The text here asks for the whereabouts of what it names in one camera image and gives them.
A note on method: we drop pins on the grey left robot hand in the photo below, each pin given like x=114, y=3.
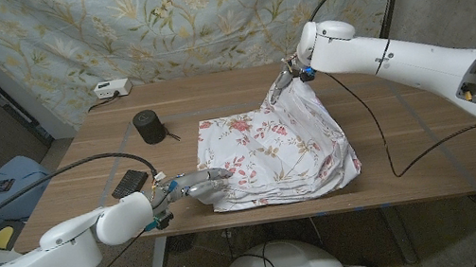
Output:
x=197, y=180

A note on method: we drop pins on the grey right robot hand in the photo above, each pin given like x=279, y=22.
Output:
x=286, y=75

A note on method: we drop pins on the white cloth with red flowers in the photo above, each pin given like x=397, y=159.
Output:
x=284, y=150

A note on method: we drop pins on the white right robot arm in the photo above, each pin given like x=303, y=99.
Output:
x=399, y=60

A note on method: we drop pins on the black flat package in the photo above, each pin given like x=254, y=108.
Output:
x=128, y=184

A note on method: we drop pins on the black cylindrical speaker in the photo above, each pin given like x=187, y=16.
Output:
x=148, y=126

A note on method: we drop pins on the pale blue floral backdrop cloth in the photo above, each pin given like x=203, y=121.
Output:
x=108, y=39

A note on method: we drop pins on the grey metal table leg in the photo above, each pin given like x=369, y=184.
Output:
x=157, y=266
x=397, y=233

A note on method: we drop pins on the white power strip box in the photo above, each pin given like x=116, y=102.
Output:
x=112, y=88

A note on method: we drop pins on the blue padded stool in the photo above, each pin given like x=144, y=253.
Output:
x=7, y=189

